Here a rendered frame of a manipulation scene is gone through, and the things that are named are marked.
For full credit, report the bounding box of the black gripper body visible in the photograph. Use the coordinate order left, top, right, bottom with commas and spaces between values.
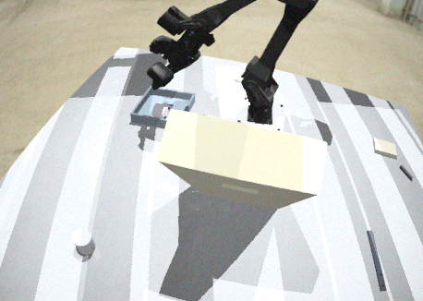
147, 42, 201, 87

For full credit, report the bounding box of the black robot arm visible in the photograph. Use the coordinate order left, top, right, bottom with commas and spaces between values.
150, 0, 319, 126

